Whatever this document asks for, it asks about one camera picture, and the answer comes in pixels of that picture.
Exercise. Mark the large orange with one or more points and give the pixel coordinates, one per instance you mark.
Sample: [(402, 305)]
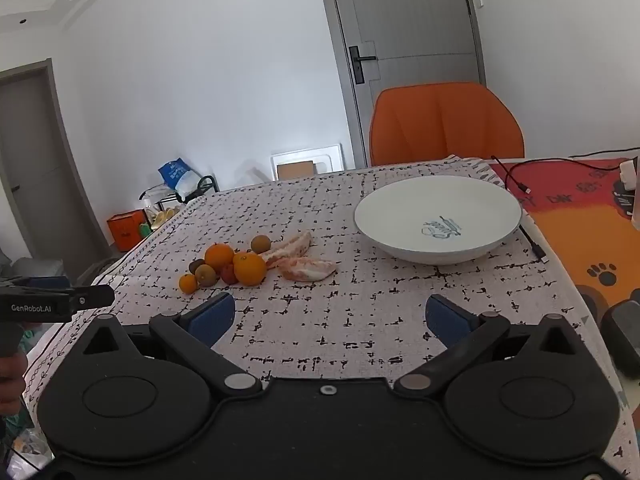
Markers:
[(249, 268), (219, 255)]

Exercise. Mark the white ceramic plate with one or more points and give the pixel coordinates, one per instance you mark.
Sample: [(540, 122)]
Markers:
[(400, 210)]

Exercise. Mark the person's left hand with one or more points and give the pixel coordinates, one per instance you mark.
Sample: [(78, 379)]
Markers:
[(10, 377)]

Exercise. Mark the black-patterned white tablecloth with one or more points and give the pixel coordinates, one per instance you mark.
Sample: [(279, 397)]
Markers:
[(325, 290)]

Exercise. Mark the orange box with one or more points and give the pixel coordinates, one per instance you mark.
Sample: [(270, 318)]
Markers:
[(125, 230)]

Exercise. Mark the black metal rack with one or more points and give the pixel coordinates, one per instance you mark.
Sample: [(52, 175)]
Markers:
[(200, 185)]

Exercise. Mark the grey-framed door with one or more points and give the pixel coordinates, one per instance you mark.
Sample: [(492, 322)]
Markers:
[(30, 160)]

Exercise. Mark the small red apple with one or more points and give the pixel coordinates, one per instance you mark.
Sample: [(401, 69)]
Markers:
[(229, 275)]

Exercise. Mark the white foam tray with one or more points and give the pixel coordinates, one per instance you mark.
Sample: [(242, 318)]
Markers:
[(330, 157)]

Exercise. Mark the blue and white bag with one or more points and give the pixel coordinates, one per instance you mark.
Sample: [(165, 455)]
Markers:
[(177, 177)]

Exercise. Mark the dark passion fruit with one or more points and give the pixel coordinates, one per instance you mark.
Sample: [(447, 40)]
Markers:
[(196, 264)]

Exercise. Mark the small orange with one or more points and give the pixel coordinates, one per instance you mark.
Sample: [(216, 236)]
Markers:
[(188, 283)]

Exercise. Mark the grey door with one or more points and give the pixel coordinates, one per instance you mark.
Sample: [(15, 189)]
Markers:
[(410, 10)]

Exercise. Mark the yellow bag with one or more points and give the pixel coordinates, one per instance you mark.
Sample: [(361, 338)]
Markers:
[(162, 217)]

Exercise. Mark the brown cardboard piece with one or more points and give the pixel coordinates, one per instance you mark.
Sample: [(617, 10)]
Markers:
[(295, 170)]

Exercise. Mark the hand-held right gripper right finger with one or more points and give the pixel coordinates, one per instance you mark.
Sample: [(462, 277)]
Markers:
[(445, 320)]

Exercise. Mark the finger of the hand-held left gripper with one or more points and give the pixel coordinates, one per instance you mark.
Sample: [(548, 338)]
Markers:
[(50, 281), (95, 296)]

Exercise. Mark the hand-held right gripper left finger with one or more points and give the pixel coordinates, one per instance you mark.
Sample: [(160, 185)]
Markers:
[(215, 317)]

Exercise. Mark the brown kiwi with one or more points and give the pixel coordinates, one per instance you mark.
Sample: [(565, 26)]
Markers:
[(206, 275), (260, 243)]

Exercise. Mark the dark grey object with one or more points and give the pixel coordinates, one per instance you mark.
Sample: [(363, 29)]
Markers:
[(622, 332)]

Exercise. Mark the white adapter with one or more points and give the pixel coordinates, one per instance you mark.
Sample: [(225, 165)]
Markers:
[(629, 175)]

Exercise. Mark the orange chair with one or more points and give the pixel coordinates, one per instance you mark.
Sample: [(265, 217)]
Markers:
[(440, 125)]

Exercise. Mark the grey sofa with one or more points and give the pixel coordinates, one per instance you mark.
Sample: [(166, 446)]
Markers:
[(30, 267)]

